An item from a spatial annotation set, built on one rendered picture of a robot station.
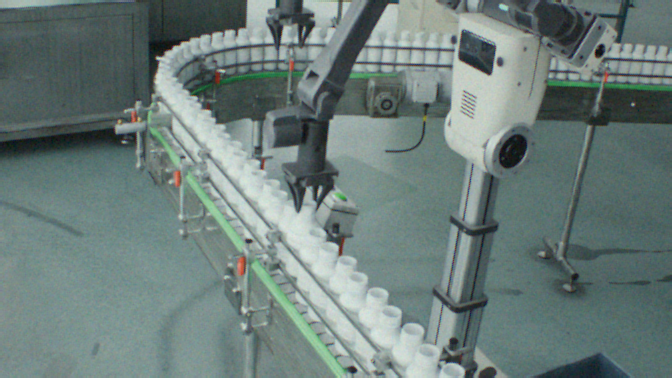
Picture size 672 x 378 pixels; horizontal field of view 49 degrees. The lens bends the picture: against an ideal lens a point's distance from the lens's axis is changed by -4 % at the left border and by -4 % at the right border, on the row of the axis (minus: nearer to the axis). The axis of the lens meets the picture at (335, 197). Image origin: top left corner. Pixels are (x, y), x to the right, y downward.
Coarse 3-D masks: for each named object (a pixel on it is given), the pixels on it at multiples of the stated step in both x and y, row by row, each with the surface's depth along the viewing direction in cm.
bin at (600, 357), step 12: (576, 360) 159; (588, 360) 161; (600, 360) 162; (612, 360) 159; (540, 372) 154; (552, 372) 156; (564, 372) 158; (576, 372) 161; (588, 372) 163; (600, 372) 163; (612, 372) 159; (624, 372) 156
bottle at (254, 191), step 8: (256, 176) 176; (264, 176) 177; (256, 184) 177; (264, 184) 178; (248, 192) 178; (256, 192) 178; (256, 200) 178; (248, 208) 180; (248, 216) 180; (256, 216) 180; (248, 224) 181; (256, 224) 181; (248, 232) 182; (256, 232) 182
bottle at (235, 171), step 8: (240, 152) 189; (232, 160) 188; (240, 160) 186; (232, 168) 187; (240, 168) 187; (232, 176) 187; (240, 176) 187; (232, 192) 189; (232, 200) 190; (232, 216) 192
